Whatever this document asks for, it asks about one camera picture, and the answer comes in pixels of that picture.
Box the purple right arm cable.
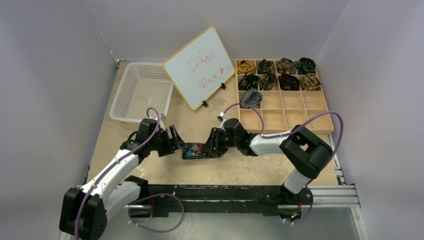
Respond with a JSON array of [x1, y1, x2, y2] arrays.
[[222, 102, 345, 224]]

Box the black gold rolled tie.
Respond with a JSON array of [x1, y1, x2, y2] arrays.
[[238, 72, 260, 91]]

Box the wooden compartment tray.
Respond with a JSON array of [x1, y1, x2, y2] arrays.
[[235, 58, 334, 135]]

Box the grey rolled tie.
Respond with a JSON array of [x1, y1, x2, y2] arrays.
[[240, 88, 263, 108]]

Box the dark maroon rolled tie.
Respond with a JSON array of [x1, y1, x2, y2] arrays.
[[278, 74, 300, 91]]

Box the navy floral patterned tie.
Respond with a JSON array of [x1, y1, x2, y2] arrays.
[[181, 142, 226, 160]]

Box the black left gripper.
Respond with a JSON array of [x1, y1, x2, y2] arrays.
[[148, 125, 186, 157]]

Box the teal dark rolled tie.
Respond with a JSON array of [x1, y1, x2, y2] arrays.
[[296, 57, 316, 75]]

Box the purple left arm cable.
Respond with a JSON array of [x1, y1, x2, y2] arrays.
[[73, 107, 162, 240]]

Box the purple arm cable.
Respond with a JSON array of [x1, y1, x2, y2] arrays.
[[73, 107, 162, 240], [222, 102, 345, 224]]

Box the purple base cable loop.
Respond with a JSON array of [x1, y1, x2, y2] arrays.
[[127, 193, 185, 234]]

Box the white plastic basket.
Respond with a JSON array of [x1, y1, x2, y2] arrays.
[[109, 61, 174, 123]]

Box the brown patterned rolled tie top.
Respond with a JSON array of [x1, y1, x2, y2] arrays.
[[276, 57, 297, 75]]

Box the orange brown rolled tie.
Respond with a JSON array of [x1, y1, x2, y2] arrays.
[[300, 72, 321, 91]]

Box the white board with yellow frame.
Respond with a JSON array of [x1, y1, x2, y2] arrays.
[[162, 25, 236, 111]]

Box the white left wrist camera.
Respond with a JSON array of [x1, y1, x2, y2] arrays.
[[159, 113, 167, 122]]

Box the dark olive rolled tie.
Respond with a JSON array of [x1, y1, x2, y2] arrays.
[[258, 73, 277, 91]]

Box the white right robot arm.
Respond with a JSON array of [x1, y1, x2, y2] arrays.
[[203, 118, 334, 204]]

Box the yellow rolled tie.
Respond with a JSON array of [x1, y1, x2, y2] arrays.
[[236, 59, 256, 75]]

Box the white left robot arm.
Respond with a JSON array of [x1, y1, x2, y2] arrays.
[[59, 118, 186, 240]]

